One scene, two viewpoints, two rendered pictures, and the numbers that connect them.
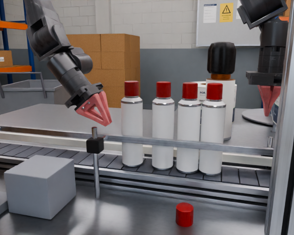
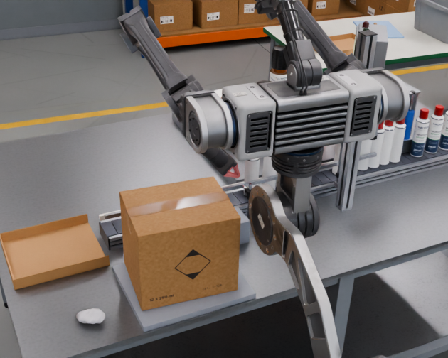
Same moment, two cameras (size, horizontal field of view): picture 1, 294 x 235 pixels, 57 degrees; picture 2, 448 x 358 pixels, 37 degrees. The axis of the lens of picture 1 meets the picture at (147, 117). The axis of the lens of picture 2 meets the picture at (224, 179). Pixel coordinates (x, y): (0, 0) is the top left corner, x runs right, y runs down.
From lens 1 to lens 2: 1.98 m
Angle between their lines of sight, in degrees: 42
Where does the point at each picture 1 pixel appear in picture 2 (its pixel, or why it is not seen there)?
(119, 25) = not seen: outside the picture
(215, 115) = not seen: hidden behind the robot
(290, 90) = (351, 147)
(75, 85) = (223, 159)
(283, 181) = (348, 182)
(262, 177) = (320, 177)
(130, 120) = (256, 170)
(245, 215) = (321, 201)
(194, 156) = not seen: hidden behind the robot
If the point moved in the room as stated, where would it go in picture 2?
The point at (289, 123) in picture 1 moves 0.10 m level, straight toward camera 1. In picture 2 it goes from (350, 160) to (361, 174)
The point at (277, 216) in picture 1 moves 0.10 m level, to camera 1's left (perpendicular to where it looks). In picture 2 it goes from (345, 197) to (327, 207)
